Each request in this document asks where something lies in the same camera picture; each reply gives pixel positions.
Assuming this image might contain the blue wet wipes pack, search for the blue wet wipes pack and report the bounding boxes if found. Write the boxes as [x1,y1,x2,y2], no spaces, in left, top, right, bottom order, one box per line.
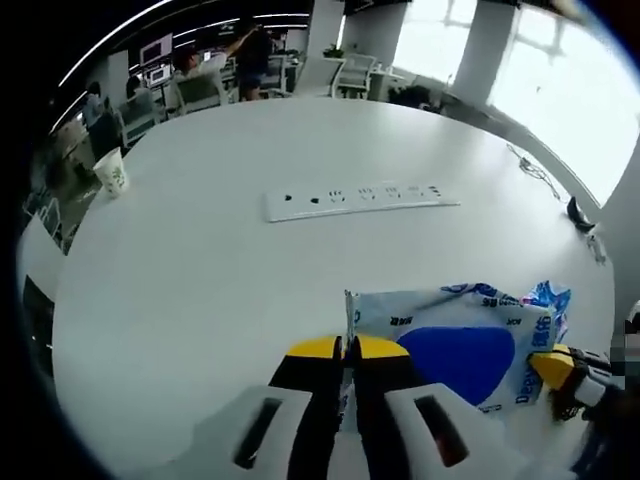
[343,281,557,417]

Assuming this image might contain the small white adapter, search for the small white adapter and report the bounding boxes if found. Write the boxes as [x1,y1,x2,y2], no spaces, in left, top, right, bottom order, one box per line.
[586,233,610,265]

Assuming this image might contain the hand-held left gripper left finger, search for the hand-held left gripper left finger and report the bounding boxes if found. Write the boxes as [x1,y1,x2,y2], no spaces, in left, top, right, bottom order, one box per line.
[231,335,346,480]

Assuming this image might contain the wall monitor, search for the wall monitor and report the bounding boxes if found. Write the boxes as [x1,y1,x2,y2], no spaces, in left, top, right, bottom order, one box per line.
[138,32,175,66]

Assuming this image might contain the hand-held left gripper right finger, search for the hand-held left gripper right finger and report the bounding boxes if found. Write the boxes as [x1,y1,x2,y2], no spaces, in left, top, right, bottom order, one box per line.
[349,334,506,480]

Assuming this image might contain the black curved object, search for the black curved object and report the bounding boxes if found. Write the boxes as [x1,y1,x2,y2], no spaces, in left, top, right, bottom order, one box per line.
[566,195,597,233]

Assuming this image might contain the white power strip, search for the white power strip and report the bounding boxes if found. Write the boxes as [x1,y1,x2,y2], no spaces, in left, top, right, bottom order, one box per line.
[263,181,462,224]

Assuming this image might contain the thin white cable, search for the thin white cable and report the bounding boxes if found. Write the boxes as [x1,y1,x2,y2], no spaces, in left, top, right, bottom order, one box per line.
[506,143,567,201]

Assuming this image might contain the floral paper cup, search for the floral paper cup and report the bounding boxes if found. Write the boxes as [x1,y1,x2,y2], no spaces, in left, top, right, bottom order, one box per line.
[92,146,131,199]

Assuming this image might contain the person's blue striped clothing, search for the person's blue striped clothing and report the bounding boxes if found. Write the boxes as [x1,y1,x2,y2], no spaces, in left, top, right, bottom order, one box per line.
[569,417,621,480]

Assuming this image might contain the white office chair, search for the white office chair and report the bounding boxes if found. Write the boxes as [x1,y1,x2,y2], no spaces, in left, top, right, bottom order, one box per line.
[175,77,224,115]
[329,52,379,100]

